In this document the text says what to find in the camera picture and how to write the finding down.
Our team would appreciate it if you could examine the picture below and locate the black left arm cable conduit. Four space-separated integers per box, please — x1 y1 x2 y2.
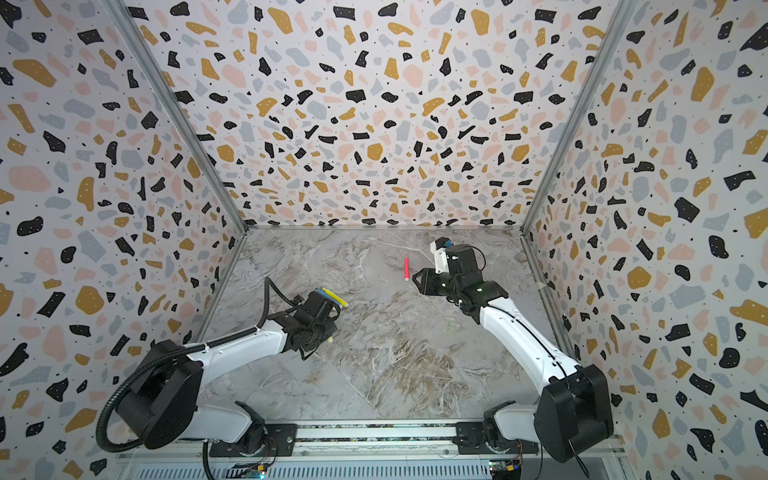
94 277 301 454

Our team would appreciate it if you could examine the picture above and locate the yellow highlighter pen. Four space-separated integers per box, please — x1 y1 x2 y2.
322 288 349 308

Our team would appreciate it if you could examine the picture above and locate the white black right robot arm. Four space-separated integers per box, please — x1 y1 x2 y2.
412 237 614 463

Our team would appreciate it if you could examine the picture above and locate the metal corner post left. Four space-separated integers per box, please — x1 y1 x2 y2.
103 0 248 235

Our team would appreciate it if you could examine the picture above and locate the pink highlighter pen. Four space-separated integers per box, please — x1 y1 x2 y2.
403 257 411 281

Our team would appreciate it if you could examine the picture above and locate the metal corner post right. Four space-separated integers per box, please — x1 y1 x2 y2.
520 0 637 238

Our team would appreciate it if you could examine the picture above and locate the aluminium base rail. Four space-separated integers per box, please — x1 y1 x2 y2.
115 419 634 479

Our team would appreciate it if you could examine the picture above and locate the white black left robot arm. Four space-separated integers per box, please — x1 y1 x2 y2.
96 289 347 456

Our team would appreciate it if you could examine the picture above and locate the metal corner post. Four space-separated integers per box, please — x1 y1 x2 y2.
103 0 248 235
520 0 637 238

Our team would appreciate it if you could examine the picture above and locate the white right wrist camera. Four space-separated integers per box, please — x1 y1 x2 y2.
430 237 458 274

